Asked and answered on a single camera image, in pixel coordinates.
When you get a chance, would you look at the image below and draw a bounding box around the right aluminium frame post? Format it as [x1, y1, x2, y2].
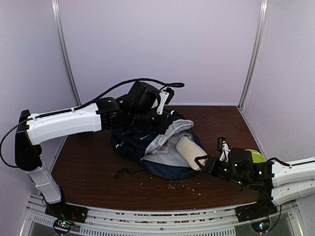
[238, 0, 269, 111]

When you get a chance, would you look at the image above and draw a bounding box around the left aluminium frame post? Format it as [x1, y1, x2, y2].
[51, 0, 81, 105]

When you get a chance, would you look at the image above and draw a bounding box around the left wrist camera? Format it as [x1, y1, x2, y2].
[152, 87, 174, 115]

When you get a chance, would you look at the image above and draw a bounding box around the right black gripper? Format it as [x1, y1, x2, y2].
[195, 155, 247, 186]

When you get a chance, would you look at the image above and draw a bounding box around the aluminium frame post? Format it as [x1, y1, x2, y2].
[238, 0, 269, 111]
[51, 0, 81, 105]

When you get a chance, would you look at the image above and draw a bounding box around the green plate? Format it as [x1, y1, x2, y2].
[247, 149, 266, 164]

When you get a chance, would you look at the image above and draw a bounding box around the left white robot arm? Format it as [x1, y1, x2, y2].
[15, 79, 174, 220]

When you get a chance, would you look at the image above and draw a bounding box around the front aluminium rail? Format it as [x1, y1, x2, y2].
[19, 194, 303, 236]

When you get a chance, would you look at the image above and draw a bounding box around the navy blue backpack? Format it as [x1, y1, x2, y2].
[110, 110, 203, 180]

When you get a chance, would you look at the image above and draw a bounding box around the pink story book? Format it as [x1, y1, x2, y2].
[157, 141, 169, 153]

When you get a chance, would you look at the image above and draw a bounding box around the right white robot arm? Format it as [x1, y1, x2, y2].
[194, 147, 315, 222]

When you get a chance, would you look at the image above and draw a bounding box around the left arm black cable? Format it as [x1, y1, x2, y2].
[0, 77, 185, 169]

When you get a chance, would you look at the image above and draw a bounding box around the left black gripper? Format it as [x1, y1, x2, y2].
[128, 109, 173, 134]

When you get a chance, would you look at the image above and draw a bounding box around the beige glasses case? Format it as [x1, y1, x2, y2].
[176, 136, 207, 171]

